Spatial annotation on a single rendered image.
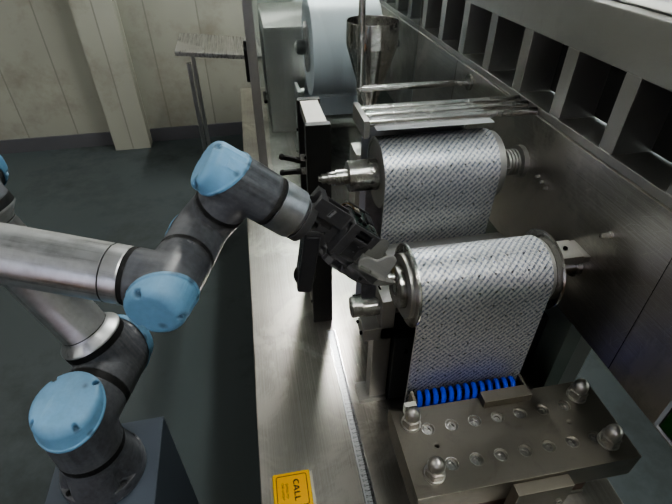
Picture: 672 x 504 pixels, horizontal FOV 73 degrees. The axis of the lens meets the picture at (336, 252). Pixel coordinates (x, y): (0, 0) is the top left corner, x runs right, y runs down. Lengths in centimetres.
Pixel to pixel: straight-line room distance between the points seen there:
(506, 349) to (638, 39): 54
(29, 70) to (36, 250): 408
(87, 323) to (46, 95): 389
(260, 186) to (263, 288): 74
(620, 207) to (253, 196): 57
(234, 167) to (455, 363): 55
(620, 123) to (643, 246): 19
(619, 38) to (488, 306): 46
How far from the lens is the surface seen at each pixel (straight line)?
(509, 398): 95
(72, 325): 93
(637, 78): 84
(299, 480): 96
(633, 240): 84
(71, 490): 103
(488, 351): 92
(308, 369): 112
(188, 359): 240
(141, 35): 439
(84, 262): 61
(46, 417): 91
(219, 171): 60
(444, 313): 79
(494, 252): 81
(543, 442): 95
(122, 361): 96
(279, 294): 130
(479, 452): 89
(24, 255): 64
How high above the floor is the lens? 178
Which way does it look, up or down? 38 degrees down
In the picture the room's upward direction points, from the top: straight up
